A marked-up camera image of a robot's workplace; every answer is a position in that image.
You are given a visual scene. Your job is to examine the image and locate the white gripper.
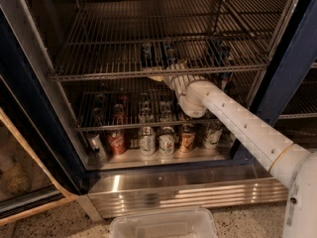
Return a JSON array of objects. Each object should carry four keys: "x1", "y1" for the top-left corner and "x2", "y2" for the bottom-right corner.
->
[{"x1": 142, "y1": 63, "x2": 204, "y2": 98}]

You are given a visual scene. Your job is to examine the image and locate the blue pepsi can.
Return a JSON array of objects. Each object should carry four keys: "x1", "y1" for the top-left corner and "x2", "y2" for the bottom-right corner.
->
[{"x1": 163, "y1": 43, "x2": 178, "y2": 66}]

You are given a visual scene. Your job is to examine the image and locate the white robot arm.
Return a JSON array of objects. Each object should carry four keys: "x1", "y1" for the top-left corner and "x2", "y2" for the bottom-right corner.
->
[{"x1": 144, "y1": 63, "x2": 317, "y2": 238}]

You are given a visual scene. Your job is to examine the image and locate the dark can middle shelf left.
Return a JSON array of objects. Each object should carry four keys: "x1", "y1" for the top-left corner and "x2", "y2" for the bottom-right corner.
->
[{"x1": 141, "y1": 43, "x2": 155, "y2": 67}]

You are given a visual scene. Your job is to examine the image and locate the silver can second row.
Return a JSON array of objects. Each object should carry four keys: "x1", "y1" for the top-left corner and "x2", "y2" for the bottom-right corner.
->
[{"x1": 139, "y1": 108, "x2": 155, "y2": 123}]

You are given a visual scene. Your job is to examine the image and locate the red can second row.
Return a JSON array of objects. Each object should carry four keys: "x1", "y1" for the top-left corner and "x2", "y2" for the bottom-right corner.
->
[{"x1": 112, "y1": 104, "x2": 126, "y2": 125}]

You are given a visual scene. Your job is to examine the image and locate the white green red can front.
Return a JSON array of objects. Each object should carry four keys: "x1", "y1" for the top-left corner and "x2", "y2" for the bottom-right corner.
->
[{"x1": 158, "y1": 127, "x2": 175, "y2": 157}]

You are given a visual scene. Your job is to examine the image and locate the orange brown can front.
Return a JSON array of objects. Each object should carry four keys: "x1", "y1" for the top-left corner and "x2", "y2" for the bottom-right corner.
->
[{"x1": 179, "y1": 124, "x2": 196, "y2": 153}]

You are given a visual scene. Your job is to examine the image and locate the blue can middle shelf right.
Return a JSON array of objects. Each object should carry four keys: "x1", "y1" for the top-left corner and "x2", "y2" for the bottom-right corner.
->
[{"x1": 208, "y1": 39, "x2": 233, "y2": 93}]

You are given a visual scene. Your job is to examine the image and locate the red cola can front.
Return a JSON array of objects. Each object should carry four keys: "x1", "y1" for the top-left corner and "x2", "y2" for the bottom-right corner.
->
[{"x1": 107, "y1": 130, "x2": 126, "y2": 155}]

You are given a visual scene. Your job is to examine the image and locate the white green can front right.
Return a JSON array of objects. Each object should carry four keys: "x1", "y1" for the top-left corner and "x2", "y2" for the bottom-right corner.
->
[{"x1": 203, "y1": 121, "x2": 223, "y2": 149}]

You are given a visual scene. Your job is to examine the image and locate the silver can front left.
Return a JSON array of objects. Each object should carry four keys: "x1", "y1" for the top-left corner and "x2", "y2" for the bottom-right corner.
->
[{"x1": 86, "y1": 131, "x2": 106, "y2": 159}]

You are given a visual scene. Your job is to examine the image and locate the steel fridge base grille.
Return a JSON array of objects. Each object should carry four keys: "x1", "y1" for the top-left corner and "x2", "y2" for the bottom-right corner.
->
[{"x1": 77, "y1": 164, "x2": 287, "y2": 221}]

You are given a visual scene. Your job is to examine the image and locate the open glass fridge door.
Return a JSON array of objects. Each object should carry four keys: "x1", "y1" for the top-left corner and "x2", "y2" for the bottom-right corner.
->
[{"x1": 0, "y1": 82, "x2": 77, "y2": 225}]

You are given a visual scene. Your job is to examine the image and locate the clear plastic bin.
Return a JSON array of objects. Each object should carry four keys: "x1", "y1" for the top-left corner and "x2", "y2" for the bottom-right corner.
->
[{"x1": 110, "y1": 208, "x2": 218, "y2": 238}]

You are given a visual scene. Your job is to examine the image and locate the upper wire shelf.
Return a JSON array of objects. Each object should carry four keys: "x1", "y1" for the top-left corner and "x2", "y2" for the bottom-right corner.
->
[{"x1": 51, "y1": 0, "x2": 291, "y2": 82}]

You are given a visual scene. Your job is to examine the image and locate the wire shelf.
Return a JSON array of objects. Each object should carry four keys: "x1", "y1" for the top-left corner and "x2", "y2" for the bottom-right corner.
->
[
  {"x1": 62, "y1": 70, "x2": 259, "y2": 133},
  {"x1": 51, "y1": 0, "x2": 291, "y2": 82}
]

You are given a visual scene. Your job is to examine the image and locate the lower wire shelf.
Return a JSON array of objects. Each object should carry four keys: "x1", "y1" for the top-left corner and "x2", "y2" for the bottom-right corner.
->
[{"x1": 62, "y1": 70, "x2": 259, "y2": 133}]

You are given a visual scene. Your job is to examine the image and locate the blue fridge centre post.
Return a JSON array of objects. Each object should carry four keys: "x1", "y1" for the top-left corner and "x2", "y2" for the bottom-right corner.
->
[{"x1": 231, "y1": 0, "x2": 317, "y2": 164}]

